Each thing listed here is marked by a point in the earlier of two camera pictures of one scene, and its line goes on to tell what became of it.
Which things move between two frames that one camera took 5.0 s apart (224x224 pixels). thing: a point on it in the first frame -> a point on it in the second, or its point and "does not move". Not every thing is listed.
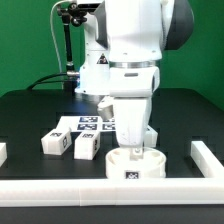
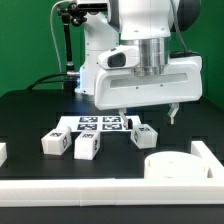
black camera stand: [71, 13] does not move
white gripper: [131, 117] -> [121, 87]
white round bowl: [119, 165] -> [176, 165]
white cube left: [56, 141] does not move
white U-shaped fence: [154, 191] does not move
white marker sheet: [87, 124] does not move
